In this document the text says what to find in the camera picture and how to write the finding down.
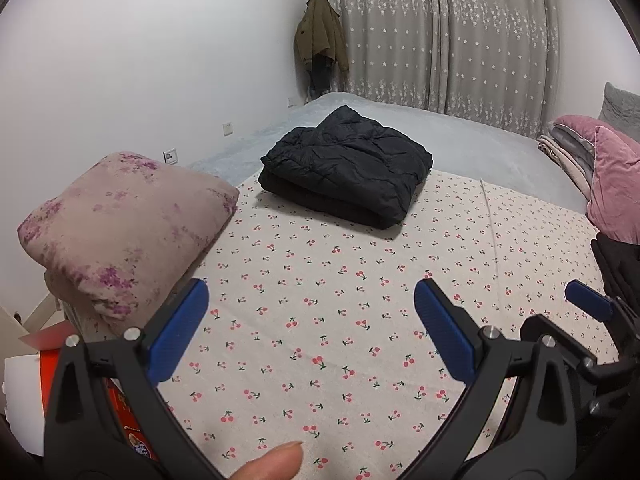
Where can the white carton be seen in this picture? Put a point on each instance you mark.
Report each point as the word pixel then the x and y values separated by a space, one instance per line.
pixel 22 400

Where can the floral folded quilt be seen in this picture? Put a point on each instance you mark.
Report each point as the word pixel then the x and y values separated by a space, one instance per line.
pixel 125 220

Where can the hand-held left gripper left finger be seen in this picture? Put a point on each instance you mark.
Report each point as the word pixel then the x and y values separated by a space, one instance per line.
pixel 175 330

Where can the grey-blue bed blanket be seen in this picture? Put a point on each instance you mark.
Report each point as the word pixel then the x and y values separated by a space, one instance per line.
pixel 475 150

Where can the black puffer jacket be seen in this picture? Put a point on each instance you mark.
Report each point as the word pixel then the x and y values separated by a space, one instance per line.
pixel 350 160

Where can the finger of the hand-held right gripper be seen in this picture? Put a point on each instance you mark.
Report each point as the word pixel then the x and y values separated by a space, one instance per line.
pixel 590 301

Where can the dark cloth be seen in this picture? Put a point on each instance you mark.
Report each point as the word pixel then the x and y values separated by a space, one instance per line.
pixel 620 265

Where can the olive hanging jacket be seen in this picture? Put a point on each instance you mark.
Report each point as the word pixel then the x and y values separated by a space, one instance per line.
pixel 320 35

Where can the cherry print bed sheet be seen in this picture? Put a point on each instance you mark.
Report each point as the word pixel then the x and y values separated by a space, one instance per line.
pixel 325 285

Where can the grey star print curtain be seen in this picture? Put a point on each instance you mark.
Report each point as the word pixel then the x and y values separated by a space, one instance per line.
pixel 400 35

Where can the stack of folded blankets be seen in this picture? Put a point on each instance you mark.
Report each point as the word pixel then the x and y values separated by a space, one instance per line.
pixel 570 160

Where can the pink velvet pillow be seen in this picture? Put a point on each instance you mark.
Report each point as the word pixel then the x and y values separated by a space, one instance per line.
pixel 615 185

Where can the grey quilted pillow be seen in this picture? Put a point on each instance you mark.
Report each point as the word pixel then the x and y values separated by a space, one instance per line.
pixel 620 105

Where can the dark hanging trousers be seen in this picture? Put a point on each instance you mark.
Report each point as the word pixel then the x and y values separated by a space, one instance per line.
pixel 319 77

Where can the red box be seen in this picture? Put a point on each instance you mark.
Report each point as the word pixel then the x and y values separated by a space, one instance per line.
pixel 117 405

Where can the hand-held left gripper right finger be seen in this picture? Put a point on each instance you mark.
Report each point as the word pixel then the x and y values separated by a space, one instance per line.
pixel 445 330

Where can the person's left hand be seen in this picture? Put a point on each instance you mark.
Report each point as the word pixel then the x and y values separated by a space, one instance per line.
pixel 270 465

